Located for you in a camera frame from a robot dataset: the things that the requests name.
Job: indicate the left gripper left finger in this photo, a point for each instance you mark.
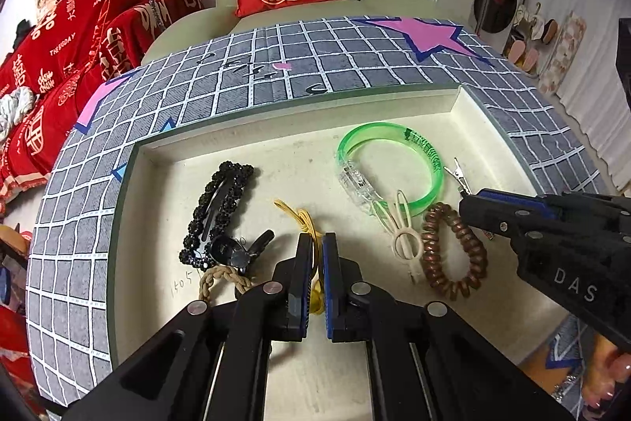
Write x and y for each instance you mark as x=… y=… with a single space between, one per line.
x=291 y=308

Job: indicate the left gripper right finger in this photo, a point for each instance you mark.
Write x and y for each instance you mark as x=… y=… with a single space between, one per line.
x=350 y=301

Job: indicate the cream wire hair clip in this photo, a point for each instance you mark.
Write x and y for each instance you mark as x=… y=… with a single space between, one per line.
x=405 y=242

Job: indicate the silver metal clip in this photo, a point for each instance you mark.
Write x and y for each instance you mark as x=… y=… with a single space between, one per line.
x=465 y=234

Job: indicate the right hand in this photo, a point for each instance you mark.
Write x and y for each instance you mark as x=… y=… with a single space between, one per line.
x=608 y=367

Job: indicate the black claw hair clip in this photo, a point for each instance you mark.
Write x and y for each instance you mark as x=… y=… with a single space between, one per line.
x=227 y=251

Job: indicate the green translucent bangle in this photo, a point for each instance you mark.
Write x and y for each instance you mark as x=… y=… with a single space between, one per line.
x=374 y=160

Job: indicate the black beaded hair clip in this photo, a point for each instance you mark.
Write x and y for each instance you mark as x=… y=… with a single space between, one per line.
x=207 y=232

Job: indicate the pink slippers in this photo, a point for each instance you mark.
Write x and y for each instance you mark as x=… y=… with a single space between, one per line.
x=530 y=34

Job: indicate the grey checked tablecloth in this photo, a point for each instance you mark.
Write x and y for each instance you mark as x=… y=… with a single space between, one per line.
x=66 y=288

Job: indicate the red wedding bedding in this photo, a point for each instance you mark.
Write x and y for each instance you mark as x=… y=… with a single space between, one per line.
x=63 y=61

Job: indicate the grey white crumpled cloth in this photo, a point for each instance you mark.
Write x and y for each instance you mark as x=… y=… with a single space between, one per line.
x=13 y=109

